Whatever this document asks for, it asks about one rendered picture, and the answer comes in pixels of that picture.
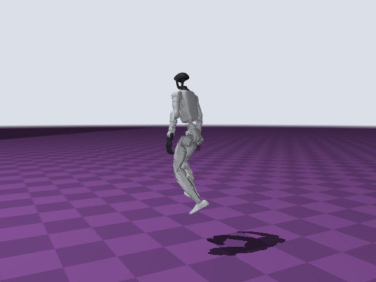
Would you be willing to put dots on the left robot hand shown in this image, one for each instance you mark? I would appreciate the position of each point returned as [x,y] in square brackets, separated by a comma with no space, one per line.
[169,144]

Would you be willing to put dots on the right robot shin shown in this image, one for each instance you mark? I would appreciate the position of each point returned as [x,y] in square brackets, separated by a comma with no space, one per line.
[189,174]

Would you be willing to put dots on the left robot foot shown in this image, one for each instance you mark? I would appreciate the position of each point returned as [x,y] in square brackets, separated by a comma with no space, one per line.
[197,207]

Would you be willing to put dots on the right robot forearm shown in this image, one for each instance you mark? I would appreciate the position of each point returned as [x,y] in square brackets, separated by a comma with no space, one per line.
[199,124]

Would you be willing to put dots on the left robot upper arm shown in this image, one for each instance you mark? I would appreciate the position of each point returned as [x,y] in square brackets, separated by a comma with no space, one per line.
[176,96]

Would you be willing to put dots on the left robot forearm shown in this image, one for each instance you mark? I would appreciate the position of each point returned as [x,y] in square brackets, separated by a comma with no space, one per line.
[172,126]

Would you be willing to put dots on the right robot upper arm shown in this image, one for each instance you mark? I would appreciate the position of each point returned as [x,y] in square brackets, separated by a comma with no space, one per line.
[199,109]

